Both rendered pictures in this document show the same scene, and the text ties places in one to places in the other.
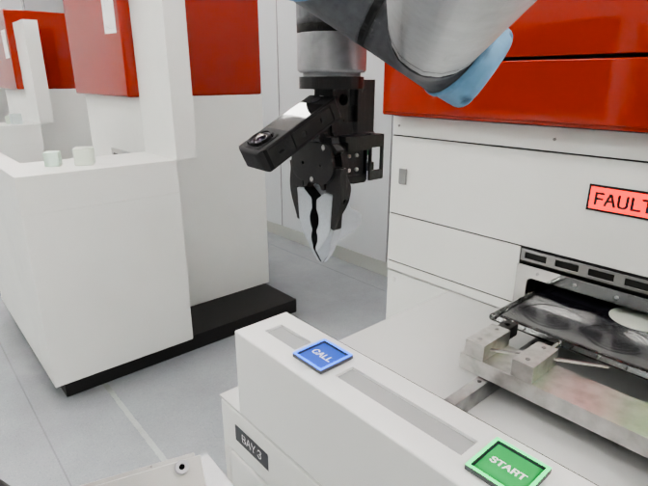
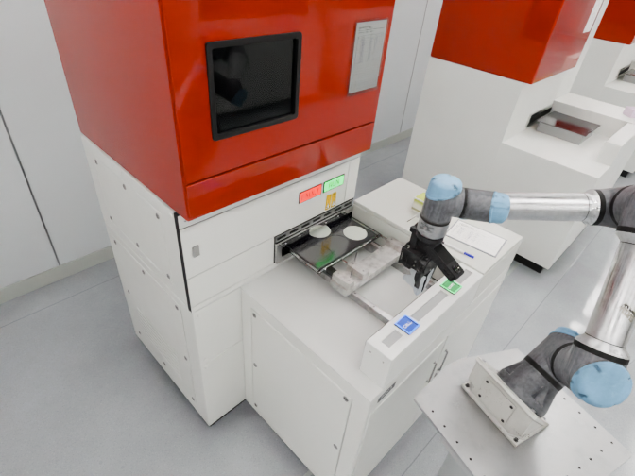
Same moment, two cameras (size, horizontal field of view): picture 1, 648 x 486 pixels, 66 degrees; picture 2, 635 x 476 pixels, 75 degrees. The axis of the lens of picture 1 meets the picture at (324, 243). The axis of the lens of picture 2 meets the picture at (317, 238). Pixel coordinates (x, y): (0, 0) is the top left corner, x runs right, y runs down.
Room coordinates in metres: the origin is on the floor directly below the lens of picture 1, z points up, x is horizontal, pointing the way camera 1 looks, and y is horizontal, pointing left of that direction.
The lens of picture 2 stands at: (0.97, 0.83, 1.91)
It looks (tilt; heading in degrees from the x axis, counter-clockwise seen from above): 37 degrees down; 263
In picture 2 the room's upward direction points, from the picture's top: 6 degrees clockwise
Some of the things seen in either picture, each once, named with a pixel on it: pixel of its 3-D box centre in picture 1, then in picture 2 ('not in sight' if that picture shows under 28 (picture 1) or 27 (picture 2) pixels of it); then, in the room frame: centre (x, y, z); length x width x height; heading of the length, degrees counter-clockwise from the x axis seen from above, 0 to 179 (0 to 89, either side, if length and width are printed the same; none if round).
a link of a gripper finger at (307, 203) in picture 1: (324, 219); (412, 281); (0.59, 0.00, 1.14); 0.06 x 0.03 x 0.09; 131
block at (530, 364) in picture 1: (534, 361); (357, 270); (0.66, -0.32, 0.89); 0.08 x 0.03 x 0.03; 131
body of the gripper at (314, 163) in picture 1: (336, 132); (422, 248); (0.58, -0.01, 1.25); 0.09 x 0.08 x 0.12; 131
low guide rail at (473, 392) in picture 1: (493, 379); (346, 289); (0.70, -0.28, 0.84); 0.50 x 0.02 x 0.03; 131
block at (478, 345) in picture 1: (487, 340); (343, 280); (0.72, -0.27, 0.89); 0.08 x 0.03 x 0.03; 131
